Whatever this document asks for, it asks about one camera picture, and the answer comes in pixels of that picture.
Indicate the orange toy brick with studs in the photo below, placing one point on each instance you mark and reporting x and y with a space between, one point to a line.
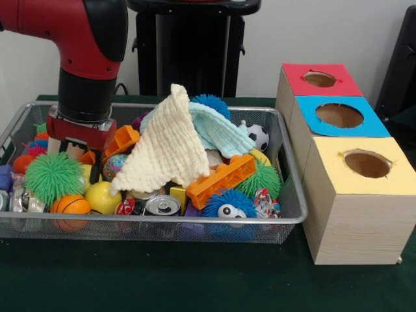
122 138

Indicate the plain blue spiky ball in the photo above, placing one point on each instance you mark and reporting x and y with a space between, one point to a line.
211 104

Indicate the black upright panel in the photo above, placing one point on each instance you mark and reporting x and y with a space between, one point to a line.
403 65

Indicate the pale blue waffle cloth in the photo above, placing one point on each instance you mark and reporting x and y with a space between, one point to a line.
221 130

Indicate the shallow clear mesh bin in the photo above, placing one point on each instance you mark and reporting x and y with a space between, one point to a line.
260 117

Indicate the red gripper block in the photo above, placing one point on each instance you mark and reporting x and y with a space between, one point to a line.
81 130

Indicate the small orange basketball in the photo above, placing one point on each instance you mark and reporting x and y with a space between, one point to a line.
70 208

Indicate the yellow smiley ball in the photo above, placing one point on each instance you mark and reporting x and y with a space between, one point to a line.
104 197

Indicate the black drink can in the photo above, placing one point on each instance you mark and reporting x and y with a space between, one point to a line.
162 205

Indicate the wooden box with three holes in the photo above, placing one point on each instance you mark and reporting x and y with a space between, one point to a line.
351 227

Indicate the small soccer ball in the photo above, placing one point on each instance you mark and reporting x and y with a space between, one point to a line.
260 138

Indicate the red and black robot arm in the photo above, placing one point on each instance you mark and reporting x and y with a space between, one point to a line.
78 45

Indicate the cream yellow knitted cloth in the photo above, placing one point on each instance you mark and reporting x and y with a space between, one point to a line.
162 153

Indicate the blue spiky ball with eyes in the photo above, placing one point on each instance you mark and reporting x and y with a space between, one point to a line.
227 203

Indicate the light green spiky ball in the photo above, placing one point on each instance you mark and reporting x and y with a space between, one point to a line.
53 179

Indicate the large green spiky ball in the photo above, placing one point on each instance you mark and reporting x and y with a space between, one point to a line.
268 183

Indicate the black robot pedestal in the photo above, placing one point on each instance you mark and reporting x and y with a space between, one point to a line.
188 52

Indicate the dark green table cloth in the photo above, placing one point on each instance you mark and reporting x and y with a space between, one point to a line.
195 279

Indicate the long orange toy brick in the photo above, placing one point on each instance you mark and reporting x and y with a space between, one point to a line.
224 179

